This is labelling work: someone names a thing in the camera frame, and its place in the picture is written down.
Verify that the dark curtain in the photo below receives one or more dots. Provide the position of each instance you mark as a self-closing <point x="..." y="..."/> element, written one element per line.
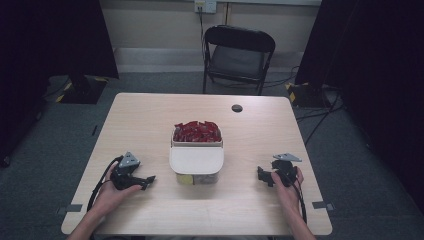
<point x="376" y="66"/>
<point x="50" y="50"/>

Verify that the person's left hand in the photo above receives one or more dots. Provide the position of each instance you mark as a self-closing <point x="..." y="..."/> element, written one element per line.
<point x="110" y="196"/>

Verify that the black stand base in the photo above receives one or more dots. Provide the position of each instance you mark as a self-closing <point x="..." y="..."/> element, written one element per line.
<point x="83" y="90"/>
<point x="305" y="95"/>

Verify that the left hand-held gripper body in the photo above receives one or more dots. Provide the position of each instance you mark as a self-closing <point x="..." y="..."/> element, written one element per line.
<point x="124" y="176"/>

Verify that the small yellow round snack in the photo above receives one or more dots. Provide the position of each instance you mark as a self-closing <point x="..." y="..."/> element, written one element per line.
<point x="184" y="179"/>

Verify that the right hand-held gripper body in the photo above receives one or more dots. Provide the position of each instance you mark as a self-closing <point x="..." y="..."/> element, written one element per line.
<point x="286" y="168"/>

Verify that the white wall outlet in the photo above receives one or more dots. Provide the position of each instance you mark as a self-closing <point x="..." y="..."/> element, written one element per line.
<point x="205" y="5"/>

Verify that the vertical wall conduit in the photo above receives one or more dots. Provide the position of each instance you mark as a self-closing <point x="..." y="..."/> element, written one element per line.
<point x="227" y="13"/>

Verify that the white storage box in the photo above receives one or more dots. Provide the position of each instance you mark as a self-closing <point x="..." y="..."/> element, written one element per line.
<point x="196" y="143"/>

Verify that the grey tape strip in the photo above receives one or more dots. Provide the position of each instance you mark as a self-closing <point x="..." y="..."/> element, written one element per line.
<point x="321" y="205"/>
<point x="71" y="208"/>

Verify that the person's right hand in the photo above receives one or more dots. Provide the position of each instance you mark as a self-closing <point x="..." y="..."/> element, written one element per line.
<point x="290" y="196"/>

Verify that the black folding chair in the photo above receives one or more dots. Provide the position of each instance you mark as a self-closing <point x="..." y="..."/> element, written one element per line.
<point x="238" y="61"/>

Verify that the grey packets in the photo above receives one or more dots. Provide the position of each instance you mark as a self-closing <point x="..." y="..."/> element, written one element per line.
<point x="206" y="179"/>

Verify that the white box lid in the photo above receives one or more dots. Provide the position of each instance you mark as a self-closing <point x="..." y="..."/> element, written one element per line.
<point x="196" y="160"/>

